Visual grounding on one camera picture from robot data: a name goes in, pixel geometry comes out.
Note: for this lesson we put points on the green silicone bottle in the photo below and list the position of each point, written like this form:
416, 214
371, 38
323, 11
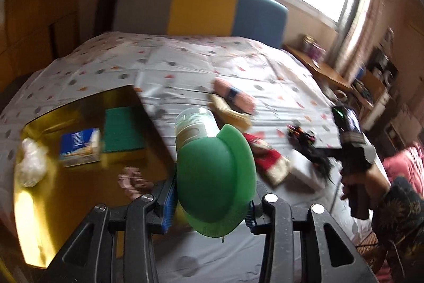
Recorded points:
212, 177

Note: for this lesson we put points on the wooden wardrobe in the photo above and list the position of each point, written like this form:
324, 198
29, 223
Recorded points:
33, 21

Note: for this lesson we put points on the white foam block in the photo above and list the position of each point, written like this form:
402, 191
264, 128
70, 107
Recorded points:
301, 167

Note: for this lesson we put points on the beige patterned curtain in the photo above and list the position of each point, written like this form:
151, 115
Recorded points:
361, 31

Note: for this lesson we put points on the red snowman sock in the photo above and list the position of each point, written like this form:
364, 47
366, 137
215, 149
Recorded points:
268, 157

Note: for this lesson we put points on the black hairpiece with colourful beads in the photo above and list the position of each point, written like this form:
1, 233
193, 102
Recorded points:
318, 163

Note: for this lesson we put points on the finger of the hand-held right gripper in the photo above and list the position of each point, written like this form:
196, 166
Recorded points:
331, 153

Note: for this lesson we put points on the yellow cloth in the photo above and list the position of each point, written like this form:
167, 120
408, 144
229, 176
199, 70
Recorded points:
232, 117

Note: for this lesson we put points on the gold lined maroon box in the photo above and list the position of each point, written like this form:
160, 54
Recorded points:
66, 196

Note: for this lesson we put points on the blue plastic object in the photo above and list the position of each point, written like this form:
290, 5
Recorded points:
360, 71

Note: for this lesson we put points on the person's right hand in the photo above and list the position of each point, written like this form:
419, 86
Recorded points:
379, 180

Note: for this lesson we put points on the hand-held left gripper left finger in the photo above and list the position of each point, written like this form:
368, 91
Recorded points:
168, 206

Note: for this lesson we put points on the yellow and green sponge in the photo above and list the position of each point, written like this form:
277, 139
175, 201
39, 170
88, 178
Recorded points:
124, 130

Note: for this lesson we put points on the pink scrunchie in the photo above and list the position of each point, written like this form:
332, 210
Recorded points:
135, 182

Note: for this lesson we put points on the small white object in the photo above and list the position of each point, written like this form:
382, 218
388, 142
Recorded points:
316, 64

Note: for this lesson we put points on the cluttered shelf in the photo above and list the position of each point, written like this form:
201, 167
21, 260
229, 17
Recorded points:
381, 70

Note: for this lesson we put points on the wooden side desk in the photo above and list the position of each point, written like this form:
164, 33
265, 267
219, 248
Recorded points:
318, 72

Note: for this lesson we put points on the pink cloth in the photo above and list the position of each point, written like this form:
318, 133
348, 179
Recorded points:
404, 163

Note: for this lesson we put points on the pink towel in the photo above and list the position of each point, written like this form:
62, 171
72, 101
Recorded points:
235, 94

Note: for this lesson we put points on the white patterned bedsheet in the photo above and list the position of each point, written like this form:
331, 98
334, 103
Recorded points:
198, 64

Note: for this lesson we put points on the patterned floor mat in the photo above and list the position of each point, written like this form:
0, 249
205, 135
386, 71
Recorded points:
369, 243

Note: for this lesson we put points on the blue white carton box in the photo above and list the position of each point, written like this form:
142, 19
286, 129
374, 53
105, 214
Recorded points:
79, 147

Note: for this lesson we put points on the person's right forearm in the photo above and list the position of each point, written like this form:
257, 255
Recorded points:
397, 213

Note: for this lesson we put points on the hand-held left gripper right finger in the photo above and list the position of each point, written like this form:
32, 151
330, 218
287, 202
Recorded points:
253, 218

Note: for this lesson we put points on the grey yellow blue headboard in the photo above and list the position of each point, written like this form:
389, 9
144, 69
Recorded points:
198, 7

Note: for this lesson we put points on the black rolled mat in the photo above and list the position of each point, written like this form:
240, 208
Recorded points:
109, 1

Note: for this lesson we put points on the white plastic bag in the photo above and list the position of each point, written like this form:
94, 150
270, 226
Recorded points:
31, 163

